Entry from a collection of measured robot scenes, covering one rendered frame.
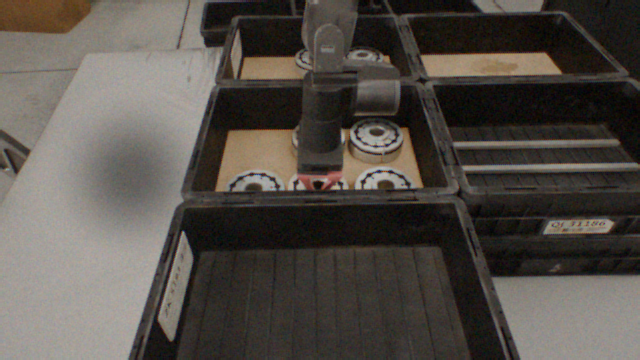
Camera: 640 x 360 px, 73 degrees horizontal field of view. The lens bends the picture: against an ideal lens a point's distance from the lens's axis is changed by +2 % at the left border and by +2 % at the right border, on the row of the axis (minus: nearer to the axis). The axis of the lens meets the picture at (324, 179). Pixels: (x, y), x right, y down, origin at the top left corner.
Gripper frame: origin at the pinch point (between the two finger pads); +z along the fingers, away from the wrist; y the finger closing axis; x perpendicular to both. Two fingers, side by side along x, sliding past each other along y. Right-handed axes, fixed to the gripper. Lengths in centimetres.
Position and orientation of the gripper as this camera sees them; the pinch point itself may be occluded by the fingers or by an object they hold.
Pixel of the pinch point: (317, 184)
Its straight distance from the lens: 69.0
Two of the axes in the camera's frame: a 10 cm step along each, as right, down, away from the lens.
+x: -10.0, -0.3, -0.6
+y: -0.2, -7.0, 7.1
